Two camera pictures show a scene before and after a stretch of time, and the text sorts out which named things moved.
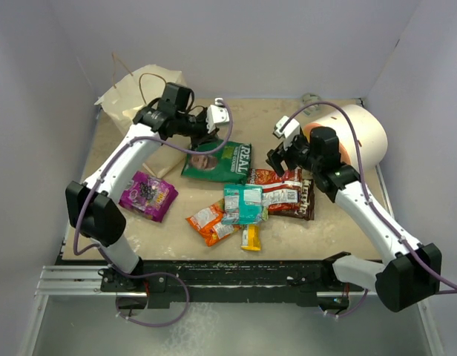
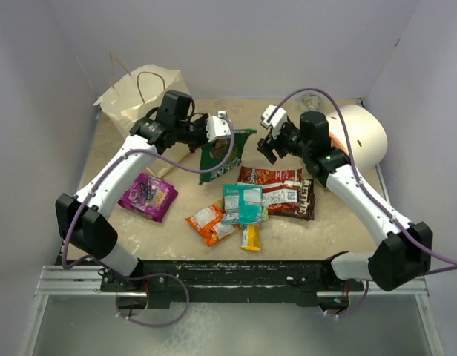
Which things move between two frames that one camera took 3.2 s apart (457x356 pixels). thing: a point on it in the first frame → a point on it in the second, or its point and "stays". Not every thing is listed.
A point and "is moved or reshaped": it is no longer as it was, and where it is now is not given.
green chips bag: (230, 164) is moved or reshaped
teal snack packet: (242, 203) stays
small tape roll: (311, 98) stays
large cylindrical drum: (369, 130) stays
